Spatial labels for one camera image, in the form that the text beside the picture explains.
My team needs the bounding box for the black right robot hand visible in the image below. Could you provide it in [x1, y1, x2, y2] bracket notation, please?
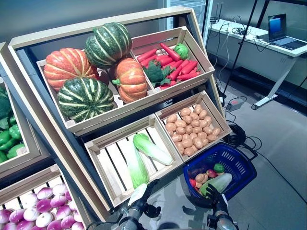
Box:
[205, 183, 229, 218]

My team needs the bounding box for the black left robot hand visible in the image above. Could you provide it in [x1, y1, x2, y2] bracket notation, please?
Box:
[129, 179, 162, 219]

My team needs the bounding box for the napa cabbage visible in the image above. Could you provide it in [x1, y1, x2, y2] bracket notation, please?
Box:
[123, 141, 150, 190]
[128, 183, 148, 207]
[133, 133, 174, 166]
[200, 172, 233, 197]

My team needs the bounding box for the blue plastic shopping basket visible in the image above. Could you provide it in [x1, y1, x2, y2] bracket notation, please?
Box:
[183, 142, 257, 208]

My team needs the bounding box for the wooden slatted cabbage crate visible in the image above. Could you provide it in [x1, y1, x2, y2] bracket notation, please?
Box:
[84, 114, 184, 208]

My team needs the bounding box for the wooden potato crate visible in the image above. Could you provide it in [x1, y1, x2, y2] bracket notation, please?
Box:
[155, 90, 233, 163]

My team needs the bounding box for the wooden pumpkin crate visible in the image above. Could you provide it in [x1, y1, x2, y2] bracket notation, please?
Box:
[36, 49, 159, 137]

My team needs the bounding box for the wooden slatted turnip crate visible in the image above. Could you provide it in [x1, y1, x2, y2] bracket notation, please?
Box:
[0, 164, 94, 230]

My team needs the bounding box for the wood framed side display shelf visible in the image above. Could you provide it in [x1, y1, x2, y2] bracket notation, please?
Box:
[0, 42, 94, 230]

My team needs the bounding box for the wooden pepper crate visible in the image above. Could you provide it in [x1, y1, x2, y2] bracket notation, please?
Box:
[0, 76, 50, 173]

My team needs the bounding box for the green striped pumpkin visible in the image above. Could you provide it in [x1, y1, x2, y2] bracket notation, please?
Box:
[57, 77, 115, 123]
[84, 22, 133, 69]

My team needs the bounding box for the wooden carrot crate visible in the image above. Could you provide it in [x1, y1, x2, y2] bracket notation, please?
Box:
[131, 26, 215, 94]

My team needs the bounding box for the small orange pumpkin green stem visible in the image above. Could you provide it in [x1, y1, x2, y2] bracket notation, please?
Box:
[112, 57, 148, 104]

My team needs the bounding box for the dark green broccoli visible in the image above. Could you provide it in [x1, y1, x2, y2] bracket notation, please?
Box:
[143, 61, 176, 88]
[0, 86, 12, 130]

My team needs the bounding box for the white desk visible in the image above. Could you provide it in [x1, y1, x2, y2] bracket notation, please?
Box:
[206, 19, 307, 111]

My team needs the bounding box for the large orange striped pumpkin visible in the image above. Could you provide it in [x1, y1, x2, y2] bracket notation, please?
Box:
[43, 47, 100, 92]

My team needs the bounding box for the black stand pole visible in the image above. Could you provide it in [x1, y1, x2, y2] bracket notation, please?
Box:
[219, 0, 259, 107]

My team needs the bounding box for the black router with antennas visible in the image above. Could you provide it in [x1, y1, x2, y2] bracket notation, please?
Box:
[210, 2, 224, 24]

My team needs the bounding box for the open grey laptop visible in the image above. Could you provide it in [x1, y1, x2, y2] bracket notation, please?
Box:
[256, 13, 307, 51]

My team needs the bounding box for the wood framed dark display shelf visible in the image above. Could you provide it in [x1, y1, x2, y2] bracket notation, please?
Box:
[8, 6, 233, 222]

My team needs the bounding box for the glass door cabinet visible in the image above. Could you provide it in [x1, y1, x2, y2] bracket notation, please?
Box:
[164, 0, 214, 41]

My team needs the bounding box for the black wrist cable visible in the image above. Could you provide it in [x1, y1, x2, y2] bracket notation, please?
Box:
[85, 214, 123, 230]

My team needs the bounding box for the coiled black cable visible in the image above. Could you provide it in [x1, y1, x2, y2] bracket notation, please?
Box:
[224, 123, 257, 160]

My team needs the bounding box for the grey power strip red switch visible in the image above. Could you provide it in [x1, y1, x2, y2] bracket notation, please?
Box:
[226, 99, 243, 111]

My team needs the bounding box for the black desk cable bundle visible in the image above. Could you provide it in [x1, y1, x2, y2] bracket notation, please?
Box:
[223, 15, 255, 36]

